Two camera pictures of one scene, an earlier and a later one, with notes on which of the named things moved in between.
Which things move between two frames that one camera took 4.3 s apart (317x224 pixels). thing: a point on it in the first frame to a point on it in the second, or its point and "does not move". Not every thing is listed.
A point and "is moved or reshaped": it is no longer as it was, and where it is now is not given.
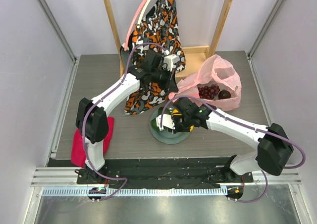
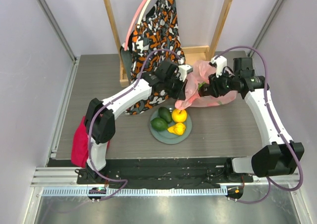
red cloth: (78, 156) does not move
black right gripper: (175, 124) to (211, 85)
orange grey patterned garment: (158, 51) does not move
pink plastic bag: (216, 70) is moved or reshaped
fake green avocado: (167, 111) does not move
